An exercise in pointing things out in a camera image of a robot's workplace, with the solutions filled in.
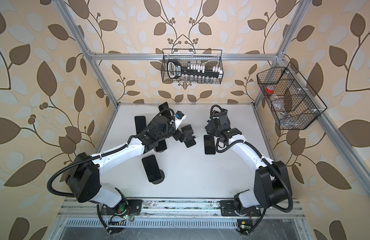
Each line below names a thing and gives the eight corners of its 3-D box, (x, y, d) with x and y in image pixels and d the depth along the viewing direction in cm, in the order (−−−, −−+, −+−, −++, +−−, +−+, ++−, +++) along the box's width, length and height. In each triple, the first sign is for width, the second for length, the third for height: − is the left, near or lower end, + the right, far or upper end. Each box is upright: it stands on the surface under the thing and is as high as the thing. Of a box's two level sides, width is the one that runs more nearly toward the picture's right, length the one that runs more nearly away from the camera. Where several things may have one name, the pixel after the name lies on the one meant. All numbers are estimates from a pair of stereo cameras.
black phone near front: (152, 185, 84) (145, 176, 71) (148, 169, 89) (141, 158, 77) (163, 180, 85) (158, 170, 73) (158, 165, 91) (153, 153, 79)
